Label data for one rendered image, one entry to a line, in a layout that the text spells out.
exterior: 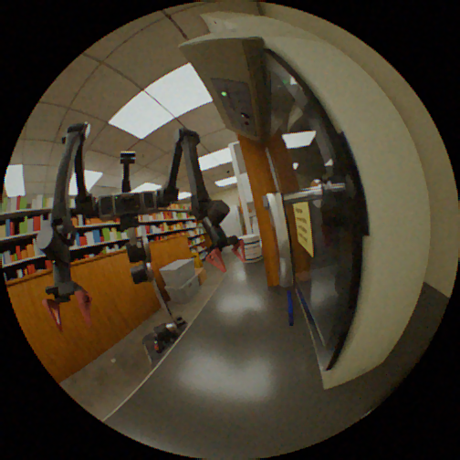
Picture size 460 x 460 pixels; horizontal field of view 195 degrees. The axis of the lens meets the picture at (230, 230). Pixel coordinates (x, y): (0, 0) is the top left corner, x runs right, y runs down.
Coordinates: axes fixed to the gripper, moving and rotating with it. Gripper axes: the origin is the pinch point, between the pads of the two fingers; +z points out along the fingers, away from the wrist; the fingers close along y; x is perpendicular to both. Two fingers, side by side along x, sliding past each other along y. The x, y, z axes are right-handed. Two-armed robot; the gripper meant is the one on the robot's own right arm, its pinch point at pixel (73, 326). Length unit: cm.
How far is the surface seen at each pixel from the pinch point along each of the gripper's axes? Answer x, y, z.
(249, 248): 14, 77, -6
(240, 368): -11.9, 28.2, 19.1
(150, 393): -7.2, 11.7, 16.4
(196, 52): -43, 27, -25
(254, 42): -47, 30, -15
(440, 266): -56, 58, 39
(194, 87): -44, 79, -158
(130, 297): 184, 3, -36
